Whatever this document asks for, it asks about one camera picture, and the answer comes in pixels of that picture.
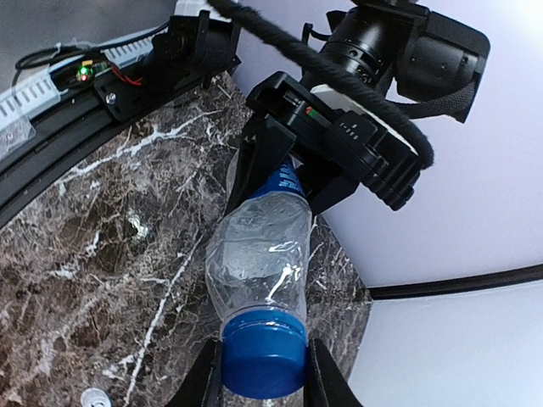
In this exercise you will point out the white slotted cable duct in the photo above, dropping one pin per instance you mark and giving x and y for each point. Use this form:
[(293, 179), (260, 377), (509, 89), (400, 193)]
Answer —
[(44, 88)]

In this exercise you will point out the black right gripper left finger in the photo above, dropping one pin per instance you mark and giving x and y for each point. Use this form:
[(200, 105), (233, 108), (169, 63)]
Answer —
[(202, 386)]

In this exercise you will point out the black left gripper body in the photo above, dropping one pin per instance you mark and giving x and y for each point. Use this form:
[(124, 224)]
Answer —
[(355, 142)]

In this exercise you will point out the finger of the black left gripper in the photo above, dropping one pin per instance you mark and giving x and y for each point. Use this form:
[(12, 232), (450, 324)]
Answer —
[(325, 184), (264, 145)]

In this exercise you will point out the white clear bottle cap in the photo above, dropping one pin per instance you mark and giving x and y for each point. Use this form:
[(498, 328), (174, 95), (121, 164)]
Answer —
[(95, 397)]

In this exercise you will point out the black front table rail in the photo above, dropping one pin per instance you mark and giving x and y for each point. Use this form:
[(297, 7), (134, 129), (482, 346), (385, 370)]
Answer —
[(193, 46)]

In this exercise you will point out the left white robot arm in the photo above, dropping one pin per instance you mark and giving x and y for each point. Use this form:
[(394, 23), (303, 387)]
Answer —
[(396, 61)]

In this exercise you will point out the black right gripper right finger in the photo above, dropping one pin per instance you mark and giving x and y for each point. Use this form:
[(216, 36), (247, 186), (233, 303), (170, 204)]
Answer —
[(325, 386)]

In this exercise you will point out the pepsi label bottle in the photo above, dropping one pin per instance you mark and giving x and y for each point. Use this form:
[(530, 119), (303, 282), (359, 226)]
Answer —
[(257, 260)]

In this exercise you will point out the small circuit board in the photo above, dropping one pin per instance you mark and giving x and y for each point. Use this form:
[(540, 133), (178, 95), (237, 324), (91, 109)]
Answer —
[(88, 69)]

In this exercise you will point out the black left corner post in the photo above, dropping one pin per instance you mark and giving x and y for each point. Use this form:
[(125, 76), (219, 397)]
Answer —
[(459, 285)]

